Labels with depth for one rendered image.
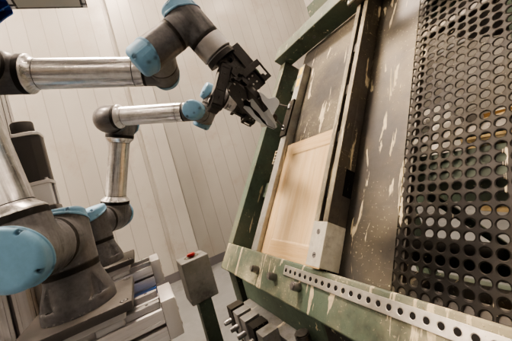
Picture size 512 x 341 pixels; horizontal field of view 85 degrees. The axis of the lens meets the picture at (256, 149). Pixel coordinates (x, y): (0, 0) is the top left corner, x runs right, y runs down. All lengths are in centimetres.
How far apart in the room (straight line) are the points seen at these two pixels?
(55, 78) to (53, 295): 49
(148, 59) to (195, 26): 12
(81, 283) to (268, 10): 573
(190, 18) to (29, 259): 54
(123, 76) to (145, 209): 366
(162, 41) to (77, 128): 394
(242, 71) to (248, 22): 508
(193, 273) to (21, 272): 80
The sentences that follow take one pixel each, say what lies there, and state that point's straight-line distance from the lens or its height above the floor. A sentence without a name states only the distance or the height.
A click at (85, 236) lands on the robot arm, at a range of 77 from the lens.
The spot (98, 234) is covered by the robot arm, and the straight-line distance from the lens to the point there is 126.
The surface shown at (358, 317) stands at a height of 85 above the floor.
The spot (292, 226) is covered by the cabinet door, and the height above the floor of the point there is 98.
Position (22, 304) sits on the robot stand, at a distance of 99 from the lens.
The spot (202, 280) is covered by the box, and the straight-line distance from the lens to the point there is 134.
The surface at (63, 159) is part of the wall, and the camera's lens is 448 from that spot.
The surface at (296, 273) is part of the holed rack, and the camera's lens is 92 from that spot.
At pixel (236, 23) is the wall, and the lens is 561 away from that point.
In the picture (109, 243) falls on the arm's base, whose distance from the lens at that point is 127.
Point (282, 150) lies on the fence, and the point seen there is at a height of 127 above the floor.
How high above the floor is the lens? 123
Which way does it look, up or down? 3 degrees up
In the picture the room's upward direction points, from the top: 17 degrees counter-clockwise
